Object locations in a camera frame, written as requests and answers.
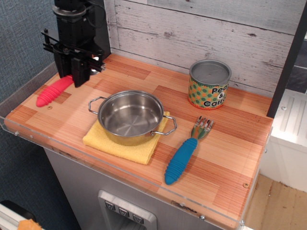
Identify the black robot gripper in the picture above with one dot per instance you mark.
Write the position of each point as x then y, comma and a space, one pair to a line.
75, 51

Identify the red handled metal spoon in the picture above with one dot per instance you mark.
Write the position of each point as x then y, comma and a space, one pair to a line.
53, 91

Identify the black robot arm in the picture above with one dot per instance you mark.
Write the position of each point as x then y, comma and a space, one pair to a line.
69, 3

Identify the yellow cloth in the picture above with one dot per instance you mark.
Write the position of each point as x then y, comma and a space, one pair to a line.
96, 138

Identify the stainless steel pot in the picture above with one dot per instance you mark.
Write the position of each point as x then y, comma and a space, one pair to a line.
132, 117

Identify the grey cabinet with dispenser panel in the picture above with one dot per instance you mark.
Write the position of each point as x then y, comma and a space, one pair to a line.
102, 201

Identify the peas and carrots can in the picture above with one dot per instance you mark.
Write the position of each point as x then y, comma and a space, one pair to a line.
208, 84

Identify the orange object at corner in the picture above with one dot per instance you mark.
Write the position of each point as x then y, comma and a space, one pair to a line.
28, 224

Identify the dark left vertical post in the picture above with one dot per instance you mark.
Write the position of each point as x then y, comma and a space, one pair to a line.
102, 31

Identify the dark vertical post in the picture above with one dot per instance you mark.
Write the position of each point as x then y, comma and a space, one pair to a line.
289, 64
102, 31

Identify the blue handled metal fork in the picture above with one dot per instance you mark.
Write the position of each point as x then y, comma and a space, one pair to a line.
182, 156

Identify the dark right vertical post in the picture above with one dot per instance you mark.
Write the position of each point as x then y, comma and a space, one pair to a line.
289, 64

